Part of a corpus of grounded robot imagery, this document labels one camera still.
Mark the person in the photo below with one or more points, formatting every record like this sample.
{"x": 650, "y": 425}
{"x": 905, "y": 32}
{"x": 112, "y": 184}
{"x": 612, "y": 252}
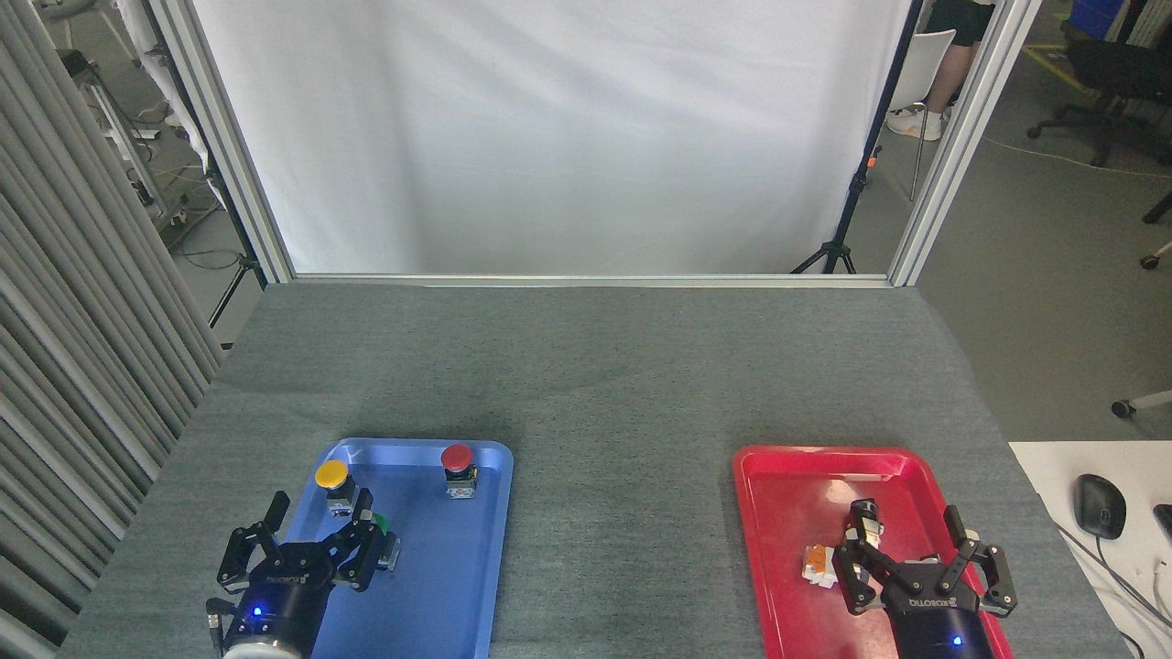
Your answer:
{"x": 952, "y": 64}

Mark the black keyboard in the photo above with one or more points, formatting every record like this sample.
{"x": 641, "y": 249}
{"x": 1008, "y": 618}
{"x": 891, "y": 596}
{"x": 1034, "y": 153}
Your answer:
{"x": 1165, "y": 520}

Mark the grey table cloth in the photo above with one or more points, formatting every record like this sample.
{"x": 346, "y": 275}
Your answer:
{"x": 595, "y": 384}

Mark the yellow push button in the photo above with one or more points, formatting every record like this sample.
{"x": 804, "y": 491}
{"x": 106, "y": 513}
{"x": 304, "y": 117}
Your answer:
{"x": 333, "y": 476}

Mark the black tripod light stand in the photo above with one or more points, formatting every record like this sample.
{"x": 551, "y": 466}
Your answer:
{"x": 856, "y": 192}
{"x": 240, "y": 275}

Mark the red push button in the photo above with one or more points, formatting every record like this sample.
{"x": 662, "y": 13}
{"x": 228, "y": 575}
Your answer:
{"x": 457, "y": 458}

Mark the red plastic tray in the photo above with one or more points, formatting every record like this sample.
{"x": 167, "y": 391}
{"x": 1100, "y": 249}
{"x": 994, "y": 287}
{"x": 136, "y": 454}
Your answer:
{"x": 797, "y": 513}

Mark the blue bin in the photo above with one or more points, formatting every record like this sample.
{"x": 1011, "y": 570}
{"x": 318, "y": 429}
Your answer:
{"x": 1094, "y": 16}

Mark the green push button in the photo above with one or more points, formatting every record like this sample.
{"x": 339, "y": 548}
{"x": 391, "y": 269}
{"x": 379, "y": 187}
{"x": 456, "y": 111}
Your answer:
{"x": 391, "y": 552}

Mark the black office chair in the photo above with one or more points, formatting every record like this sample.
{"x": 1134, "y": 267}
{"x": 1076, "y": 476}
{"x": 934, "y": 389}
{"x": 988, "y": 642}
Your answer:
{"x": 1112, "y": 73}

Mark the grey chair leg with caster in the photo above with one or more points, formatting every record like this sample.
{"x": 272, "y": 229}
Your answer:
{"x": 1144, "y": 403}

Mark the black knob switch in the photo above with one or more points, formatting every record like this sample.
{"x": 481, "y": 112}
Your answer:
{"x": 866, "y": 522}

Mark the grey pleated curtain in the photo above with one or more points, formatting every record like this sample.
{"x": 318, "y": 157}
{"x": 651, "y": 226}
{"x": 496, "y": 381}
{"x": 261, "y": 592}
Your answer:
{"x": 82, "y": 366}

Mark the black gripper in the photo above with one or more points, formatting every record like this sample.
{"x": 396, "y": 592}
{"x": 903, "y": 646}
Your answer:
{"x": 284, "y": 595}
{"x": 943, "y": 627}

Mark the silver frame crossbar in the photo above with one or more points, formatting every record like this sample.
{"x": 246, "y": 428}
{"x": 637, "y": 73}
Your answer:
{"x": 595, "y": 280}

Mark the white backdrop cloth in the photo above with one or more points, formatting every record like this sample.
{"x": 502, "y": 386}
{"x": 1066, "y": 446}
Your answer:
{"x": 549, "y": 137}

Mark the white desk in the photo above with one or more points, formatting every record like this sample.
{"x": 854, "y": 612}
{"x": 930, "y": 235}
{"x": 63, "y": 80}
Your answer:
{"x": 1062, "y": 476}

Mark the black computer mouse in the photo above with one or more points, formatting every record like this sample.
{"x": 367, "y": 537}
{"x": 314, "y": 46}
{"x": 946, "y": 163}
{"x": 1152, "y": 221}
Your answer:
{"x": 1100, "y": 505}

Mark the white chair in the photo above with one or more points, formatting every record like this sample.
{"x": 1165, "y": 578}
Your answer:
{"x": 923, "y": 69}

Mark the silver frame post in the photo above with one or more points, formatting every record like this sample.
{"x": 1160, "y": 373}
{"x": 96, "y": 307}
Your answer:
{"x": 961, "y": 137}
{"x": 220, "y": 137}

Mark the chair caster wheel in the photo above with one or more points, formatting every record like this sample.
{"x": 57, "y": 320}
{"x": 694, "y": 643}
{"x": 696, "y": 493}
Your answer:
{"x": 1150, "y": 262}

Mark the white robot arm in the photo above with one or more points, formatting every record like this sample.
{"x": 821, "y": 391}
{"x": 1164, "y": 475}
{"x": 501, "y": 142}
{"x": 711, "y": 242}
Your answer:
{"x": 261, "y": 652}

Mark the blue plastic tray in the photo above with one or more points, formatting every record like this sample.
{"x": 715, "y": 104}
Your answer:
{"x": 439, "y": 567}

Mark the orange and white switch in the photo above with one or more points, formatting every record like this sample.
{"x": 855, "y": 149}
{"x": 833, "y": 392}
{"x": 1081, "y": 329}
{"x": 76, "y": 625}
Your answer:
{"x": 818, "y": 567}

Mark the metal equipment rack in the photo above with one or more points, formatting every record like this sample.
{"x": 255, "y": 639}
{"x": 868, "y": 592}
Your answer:
{"x": 110, "y": 119}

